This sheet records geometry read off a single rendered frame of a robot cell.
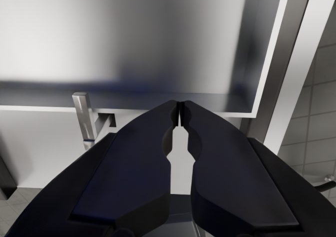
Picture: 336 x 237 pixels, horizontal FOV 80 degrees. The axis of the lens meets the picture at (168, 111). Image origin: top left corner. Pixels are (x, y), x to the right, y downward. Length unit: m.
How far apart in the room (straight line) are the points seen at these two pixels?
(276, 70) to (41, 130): 0.23
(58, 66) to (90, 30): 0.04
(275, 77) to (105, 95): 0.14
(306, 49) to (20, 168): 0.32
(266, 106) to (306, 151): 1.45
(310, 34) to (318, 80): 1.16
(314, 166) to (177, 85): 1.62
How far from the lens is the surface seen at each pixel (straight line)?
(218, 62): 0.18
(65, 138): 0.25
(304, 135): 1.53
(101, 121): 0.20
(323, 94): 1.41
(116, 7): 0.17
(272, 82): 0.18
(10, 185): 0.33
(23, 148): 0.29
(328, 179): 1.88
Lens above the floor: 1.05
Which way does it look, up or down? 60 degrees down
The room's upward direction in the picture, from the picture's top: 175 degrees counter-clockwise
